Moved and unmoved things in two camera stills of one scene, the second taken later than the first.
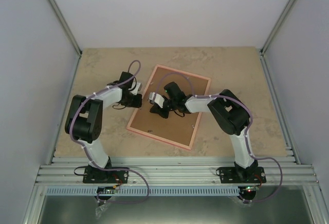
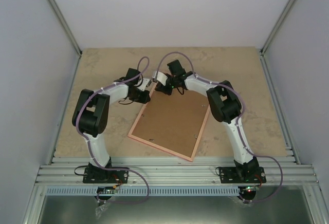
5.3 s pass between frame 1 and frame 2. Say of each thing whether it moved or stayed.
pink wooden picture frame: moved
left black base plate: stayed
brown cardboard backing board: moved
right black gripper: moved
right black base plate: stayed
